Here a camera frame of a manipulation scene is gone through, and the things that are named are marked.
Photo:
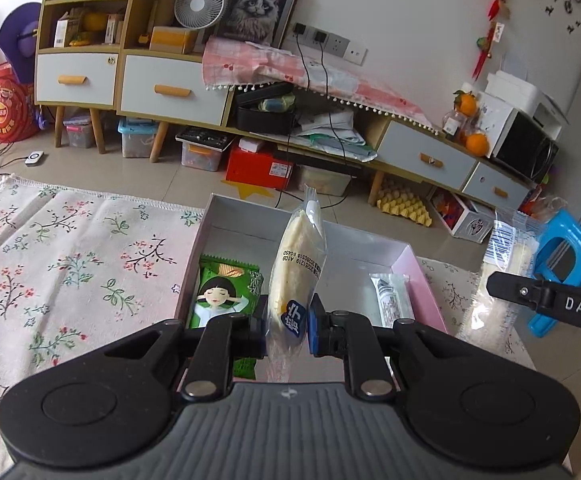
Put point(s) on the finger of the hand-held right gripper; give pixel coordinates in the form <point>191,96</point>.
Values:
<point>512,290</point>

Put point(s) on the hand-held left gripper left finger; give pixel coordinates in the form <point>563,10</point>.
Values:
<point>259,336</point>

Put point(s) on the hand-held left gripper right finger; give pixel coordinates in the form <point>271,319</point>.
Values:
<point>314,327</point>

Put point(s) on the clear sandwich cake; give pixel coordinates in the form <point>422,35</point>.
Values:
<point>490,312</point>

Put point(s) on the clear white bread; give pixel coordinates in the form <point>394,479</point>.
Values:
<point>293,260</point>

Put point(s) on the pink cardboard box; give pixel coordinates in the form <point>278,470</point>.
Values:
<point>360,245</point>

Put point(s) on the green snack packet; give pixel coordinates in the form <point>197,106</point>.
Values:
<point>220,295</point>

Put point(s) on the blue plastic stool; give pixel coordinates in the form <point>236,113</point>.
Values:
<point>565,247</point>

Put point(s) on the small white tube packet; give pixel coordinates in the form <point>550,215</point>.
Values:
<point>390,300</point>

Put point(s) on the white printed box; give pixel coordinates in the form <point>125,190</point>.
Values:
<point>465,217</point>

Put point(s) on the yellow egg tray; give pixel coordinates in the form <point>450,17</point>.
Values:
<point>403,206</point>

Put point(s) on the black and white microwave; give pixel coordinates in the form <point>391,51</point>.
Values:
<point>522,145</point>

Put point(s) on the low clear storage bin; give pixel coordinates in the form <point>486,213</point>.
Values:
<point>325,180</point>

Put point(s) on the orange fruit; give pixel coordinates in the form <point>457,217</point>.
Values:
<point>477,144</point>
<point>466,103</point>

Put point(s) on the red cardboard box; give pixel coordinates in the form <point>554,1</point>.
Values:
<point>258,167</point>

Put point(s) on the glass jar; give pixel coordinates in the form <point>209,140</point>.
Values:
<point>454,122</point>

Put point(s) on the stack of papers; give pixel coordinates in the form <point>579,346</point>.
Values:
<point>335,132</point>

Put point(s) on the white printer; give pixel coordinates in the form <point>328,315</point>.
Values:
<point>520,90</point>

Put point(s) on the floral tablecloth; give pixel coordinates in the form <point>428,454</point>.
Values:
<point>70,260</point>

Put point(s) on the black case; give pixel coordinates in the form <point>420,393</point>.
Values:
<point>265,117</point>

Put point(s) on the clear bin with blue lid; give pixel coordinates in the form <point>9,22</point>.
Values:
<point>138,137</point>

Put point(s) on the pink checked cloth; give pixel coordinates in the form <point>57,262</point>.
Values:
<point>280,62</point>

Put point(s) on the small clear storage bin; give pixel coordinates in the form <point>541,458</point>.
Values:
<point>79,130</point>

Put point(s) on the small white floor device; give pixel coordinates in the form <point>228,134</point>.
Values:
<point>35,159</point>

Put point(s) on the wooden shelf cabinet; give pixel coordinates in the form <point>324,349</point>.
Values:
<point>90,80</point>

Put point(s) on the yellow box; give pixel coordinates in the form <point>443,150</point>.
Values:
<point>170,40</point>

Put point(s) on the framed cat picture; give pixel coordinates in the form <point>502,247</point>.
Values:
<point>255,7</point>

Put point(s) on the small white desk fan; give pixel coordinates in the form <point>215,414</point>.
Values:
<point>199,4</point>

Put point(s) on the red printed bag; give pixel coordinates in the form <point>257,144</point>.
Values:
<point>13,105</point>

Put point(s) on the purple fabric object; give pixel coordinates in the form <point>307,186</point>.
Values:
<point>18,40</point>

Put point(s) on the wall socket row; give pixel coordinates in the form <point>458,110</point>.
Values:
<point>338,45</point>

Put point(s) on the red chili wall decoration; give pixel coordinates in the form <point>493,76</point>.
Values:
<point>500,5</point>

